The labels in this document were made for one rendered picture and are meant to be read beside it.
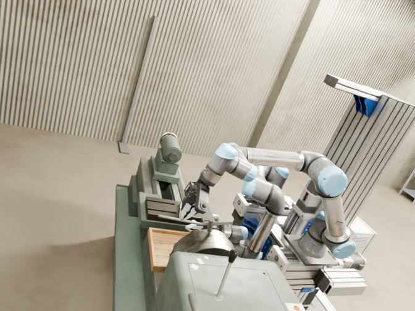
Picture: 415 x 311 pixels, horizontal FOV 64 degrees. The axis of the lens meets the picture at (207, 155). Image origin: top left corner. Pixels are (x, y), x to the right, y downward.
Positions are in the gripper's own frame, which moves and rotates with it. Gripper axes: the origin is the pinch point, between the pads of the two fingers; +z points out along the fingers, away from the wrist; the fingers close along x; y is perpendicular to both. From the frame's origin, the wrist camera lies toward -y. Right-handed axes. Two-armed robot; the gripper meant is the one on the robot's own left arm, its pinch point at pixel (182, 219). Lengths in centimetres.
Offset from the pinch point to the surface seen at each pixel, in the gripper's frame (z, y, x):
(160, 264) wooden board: 40.8, 19.1, -15.6
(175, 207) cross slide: 32, 63, -26
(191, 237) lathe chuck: 11.0, 6.5, -12.6
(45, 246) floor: 143, 122, 20
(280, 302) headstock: -0.8, -31.2, -37.0
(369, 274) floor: 55, 128, -325
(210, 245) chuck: 6.3, -1.2, -17.9
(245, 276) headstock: 1.8, -19.5, -26.7
